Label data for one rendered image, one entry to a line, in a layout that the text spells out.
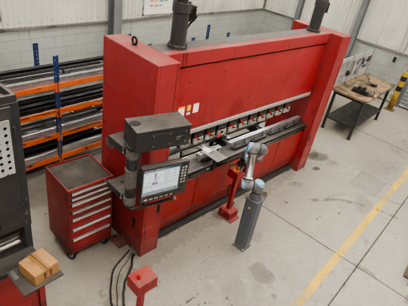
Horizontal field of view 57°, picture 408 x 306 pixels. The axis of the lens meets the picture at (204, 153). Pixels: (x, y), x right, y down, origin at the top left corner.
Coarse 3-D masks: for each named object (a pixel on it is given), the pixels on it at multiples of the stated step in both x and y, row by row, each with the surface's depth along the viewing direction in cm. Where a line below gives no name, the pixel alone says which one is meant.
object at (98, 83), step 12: (84, 84) 538; (96, 84) 543; (24, 96) 484; (36, 96) 483; (48, 96) 491; (60, 96) 497; (72, 96) 499; (84, 96) 510; (96, 96) 519; (24, 108) 451; (36, 108) 462; (48, 108) 471
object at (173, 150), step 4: (264, 120) 581; (252, 124) 562; (236, 128) 534; (240, 128) 542; (244, 128) 550; (228, 132) 525; (232, 132) 532; (216, 136) 509; (220, 136) 516; (204, 140) 494; (192, 144) 481; (196, 144) 487; (172, 148) 456; (176, 148) 461; (184, 148) 472; (188, 148) 478; (172, 152) 460; (176, 152) 465
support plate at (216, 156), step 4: (212, 148) 468; (204, 152) 457; (212, 152) 460; (216, 152) 461; (208, 156) 452; (212, 156) 453; (216, 156) 454; (220, 156) 456; (224, 156) 457; (216, 160) 446; (220, 160) 448
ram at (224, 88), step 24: (312, 48) 518; (192, 72) 375; (216, 72) 401; (240, 72) 431; (264, 72) 465; (288, 72) 506; (312, 72) 553; (192, 96) 393; (216, 96) 421; (240, 96) 454; (264, 96) 492; (288, 96) 538; (192, 120) 412; (216, 120) 443
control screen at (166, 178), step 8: (168, 168) 319; (176, 168) 325; (144, 176) 310; (152, 176) 314; (160, 176) 319; (168, 176) 325; (176, 176) 330; (144, 184) 314; (152, 184) 319; (160, 184) 324; (168, 184) 330; (176, 184) 335; (144, 192) 320; (152, 192) 325
